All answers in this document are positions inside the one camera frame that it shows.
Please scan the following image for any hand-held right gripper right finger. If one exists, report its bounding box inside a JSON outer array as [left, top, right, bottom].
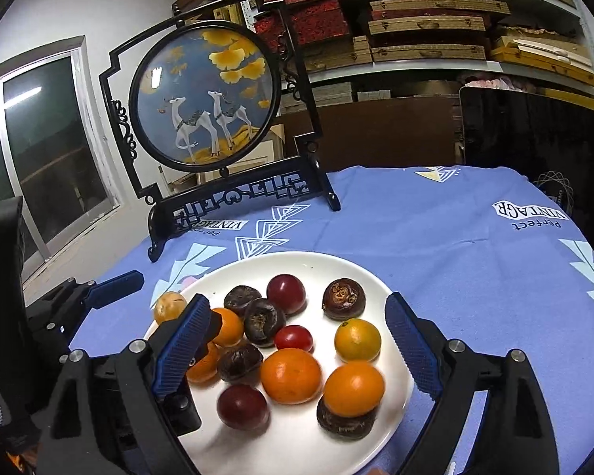
[[385, 292, 560, 475]]

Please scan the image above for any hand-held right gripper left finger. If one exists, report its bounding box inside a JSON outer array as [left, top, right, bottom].
[[37, 293, 223, 475]]

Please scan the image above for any tan round fruit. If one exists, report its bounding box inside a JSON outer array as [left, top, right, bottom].
[[153, 291, 189, 325]]

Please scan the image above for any stack of woven flat boxes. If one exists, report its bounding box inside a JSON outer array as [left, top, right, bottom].
[[238, 0, 594, 87]]

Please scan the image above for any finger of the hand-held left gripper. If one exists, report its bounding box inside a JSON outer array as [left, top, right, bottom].
[[161, 381, 201, 437], [49, 270, 145, 315]]

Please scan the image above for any blue printed tablecloth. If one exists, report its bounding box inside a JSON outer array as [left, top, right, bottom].
[[22, 164, 594, 475]]

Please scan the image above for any white round plate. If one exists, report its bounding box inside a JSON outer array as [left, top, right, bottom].
[[143, 251, 417, 475]]

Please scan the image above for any yellowish small orange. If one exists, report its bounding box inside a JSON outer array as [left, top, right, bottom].
[[334, 319, 382, 363]]

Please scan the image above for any dark red plum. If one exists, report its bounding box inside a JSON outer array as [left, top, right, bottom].
[[266, 274, 307, 316], [216, 383, 270, 430]]

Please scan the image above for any white wall shelf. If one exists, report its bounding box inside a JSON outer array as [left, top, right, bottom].
[[230, 0, 594, 100]]

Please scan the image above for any round deer embroidery screen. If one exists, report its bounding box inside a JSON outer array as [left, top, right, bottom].
[[99, 0, 342, 263]]

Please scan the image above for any dark brown water chestnut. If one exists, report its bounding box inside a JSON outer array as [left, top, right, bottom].
[[243, 298, 287, 348], [223, 285, 262, 318], [322, 278, 366, 321], [216, 343, 264, 384], [317, 396, 378, 440]]

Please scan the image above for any red cherry tomato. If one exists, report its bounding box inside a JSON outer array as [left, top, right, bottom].
[[274, 325, 314, 353]]

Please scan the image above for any brown board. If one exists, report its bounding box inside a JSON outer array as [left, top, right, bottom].
[[277, 94, 463, 174]]

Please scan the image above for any window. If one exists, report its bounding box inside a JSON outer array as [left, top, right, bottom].
[[0, 34, 122, 283]]

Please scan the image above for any black chair back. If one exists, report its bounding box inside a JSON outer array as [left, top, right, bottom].
[[458, 85, 594, 238]]

